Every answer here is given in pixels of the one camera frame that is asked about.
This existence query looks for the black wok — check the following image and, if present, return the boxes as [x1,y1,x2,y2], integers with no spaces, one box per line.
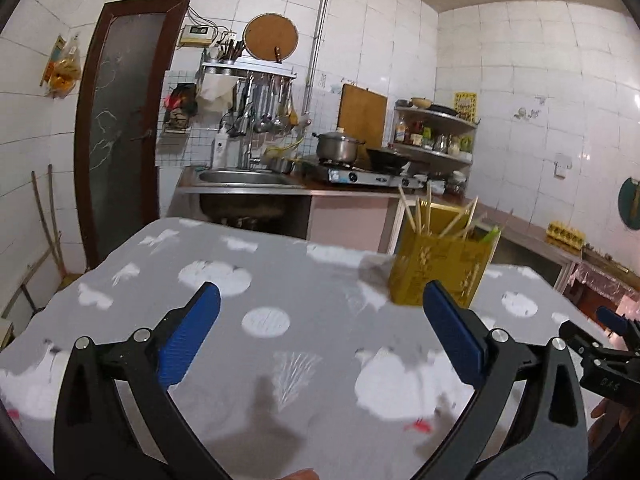
[366,147,416,171]

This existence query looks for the white wall controller box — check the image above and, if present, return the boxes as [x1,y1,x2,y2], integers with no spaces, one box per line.
[179,24,216,47]

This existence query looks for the yellow egg carton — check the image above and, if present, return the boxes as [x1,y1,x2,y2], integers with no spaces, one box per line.
[546,220,585,248]

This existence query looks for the metal corner shelf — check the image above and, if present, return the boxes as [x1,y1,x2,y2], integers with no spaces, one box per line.
[390,105,479,164]

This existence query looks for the row of condiment bottles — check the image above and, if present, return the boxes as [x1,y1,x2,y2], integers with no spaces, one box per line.
[394,115,475,155]

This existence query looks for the steel pot with lid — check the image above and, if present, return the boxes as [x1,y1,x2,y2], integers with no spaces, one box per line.
[312,130,366,165]

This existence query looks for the yellow perforated utensil holder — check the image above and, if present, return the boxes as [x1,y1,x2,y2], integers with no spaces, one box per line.
[389,202,502,308]

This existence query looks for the wall stickers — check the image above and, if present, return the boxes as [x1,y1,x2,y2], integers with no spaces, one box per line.
[515,96,548,122]

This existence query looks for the person's right hand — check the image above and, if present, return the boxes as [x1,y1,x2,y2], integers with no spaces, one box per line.
[589,400,638,448]

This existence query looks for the brown frosted glass door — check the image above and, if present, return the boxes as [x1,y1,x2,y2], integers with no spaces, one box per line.
[75,0,192,271]

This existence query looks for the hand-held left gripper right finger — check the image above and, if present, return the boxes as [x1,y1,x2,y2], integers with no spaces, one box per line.
[422,280,588,480]

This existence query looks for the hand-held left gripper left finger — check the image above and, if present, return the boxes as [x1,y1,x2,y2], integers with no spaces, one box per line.
[53,281,236,480]

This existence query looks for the white soap dispenser bottle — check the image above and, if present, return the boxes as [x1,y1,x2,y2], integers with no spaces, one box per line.
[211,127,227,170]

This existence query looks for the red cabinet with plastic cover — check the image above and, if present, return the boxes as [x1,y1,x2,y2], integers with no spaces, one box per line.
[562,259,640,312]

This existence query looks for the orange plastic bag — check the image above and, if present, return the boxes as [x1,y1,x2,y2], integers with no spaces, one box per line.
[41,35,82,98]

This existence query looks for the green round wall hanger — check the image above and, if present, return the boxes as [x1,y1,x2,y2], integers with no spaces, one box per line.
[618,177,640,231]

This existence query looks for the steel sink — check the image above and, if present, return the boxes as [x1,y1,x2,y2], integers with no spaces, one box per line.
[197,169,294,188]

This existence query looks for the metal wall pipe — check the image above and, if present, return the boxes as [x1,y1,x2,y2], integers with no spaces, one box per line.
[305,0,337,117]

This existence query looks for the round wooden cutting board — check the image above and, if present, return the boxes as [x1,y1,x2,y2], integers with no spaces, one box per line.
[243,12,300,63]

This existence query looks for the row of hanging kitchen utensils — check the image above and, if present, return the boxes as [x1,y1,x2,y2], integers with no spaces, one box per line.
[220,72,302,137]

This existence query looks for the steel gas stove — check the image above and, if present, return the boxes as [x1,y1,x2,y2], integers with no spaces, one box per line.
[300,157,426,189]

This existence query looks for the wooden sticks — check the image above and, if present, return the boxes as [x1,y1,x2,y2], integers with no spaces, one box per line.
[31,164,66,281]

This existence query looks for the grey printed tablecloth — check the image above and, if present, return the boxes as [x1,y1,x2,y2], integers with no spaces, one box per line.
[0,217,631,480]

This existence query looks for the kitchen counter cabinet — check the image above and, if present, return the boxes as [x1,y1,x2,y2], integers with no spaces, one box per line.
[175,180,583,286]

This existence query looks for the red black hanging bag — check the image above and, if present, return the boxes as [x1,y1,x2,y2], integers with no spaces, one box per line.
[163,82,198,116]

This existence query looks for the yellow wall poster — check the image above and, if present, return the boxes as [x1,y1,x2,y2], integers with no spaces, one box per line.
[453,91,476,122]

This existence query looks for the white hanging cloth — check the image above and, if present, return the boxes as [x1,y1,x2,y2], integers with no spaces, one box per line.
[196,74,236,111]

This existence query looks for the metal wall rack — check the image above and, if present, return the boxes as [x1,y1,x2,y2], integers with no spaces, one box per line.
[200,57,297,81]

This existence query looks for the metal faucet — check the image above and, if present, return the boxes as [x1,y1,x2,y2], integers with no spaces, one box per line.
[239,110,257,171]

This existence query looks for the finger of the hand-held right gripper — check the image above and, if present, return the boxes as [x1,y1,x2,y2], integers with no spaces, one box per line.
[558,319,626,361]
[595,306,640,346]

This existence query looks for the rectangular wooden cutting board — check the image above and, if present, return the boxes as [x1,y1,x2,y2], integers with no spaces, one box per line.
[337,83,388,143]

